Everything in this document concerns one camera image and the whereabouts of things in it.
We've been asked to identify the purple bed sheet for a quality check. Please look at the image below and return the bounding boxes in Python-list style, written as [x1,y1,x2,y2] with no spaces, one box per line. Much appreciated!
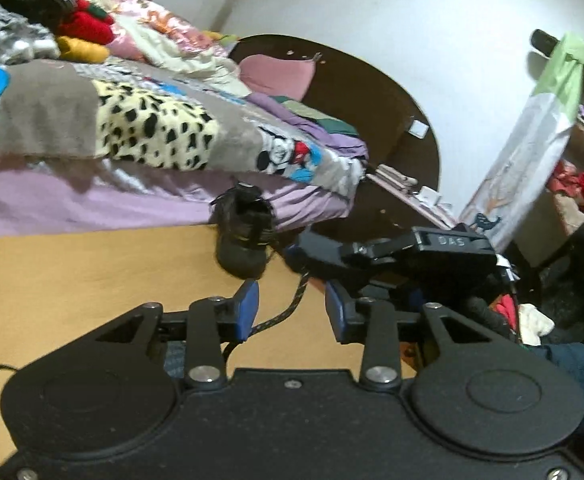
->
[0,159,351,236]

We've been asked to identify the cartoon patchwork blanket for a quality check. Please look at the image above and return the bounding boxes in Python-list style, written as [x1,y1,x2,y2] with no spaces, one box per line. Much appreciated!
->
[0,60,365,198]

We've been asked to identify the black sneaker far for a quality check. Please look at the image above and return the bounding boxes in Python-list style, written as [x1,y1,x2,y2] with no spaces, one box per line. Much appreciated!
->
[211,181,275,280]

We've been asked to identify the dark wooden headboard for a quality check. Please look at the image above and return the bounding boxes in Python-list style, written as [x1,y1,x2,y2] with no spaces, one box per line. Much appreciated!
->
[230,35,441,190]

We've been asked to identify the dark wooden nightstand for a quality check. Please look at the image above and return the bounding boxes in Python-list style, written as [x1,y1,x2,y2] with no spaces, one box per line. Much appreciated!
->
[313,177,450,242]

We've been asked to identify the pink pillow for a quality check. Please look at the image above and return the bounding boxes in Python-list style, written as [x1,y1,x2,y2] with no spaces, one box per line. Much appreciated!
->
[239,53,321,101]

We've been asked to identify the folded yellow garment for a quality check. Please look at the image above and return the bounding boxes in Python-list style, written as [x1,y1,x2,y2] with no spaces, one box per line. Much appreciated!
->
[55,36,109,64]

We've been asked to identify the folded purple blanket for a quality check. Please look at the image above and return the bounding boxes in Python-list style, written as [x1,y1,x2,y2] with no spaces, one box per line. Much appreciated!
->
[245,92,369,160]

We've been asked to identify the floral cream quilt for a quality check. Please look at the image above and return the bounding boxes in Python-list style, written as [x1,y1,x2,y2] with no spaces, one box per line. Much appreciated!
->
[98,0,252,98]

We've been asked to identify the folded red clothes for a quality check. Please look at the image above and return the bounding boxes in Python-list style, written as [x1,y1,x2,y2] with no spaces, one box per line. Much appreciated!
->
[56,0,115,46]

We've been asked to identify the black speckled shoelace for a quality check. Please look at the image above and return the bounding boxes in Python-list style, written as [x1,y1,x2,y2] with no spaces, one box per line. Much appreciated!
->
[0,268,314,466]

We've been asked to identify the deer print curtain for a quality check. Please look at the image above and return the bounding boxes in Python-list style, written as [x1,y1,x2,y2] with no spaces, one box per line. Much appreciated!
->
[460,29,584,252]

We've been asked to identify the folded grey striped clothes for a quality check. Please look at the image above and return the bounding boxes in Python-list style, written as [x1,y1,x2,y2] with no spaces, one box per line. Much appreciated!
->
[0,6,60,65]

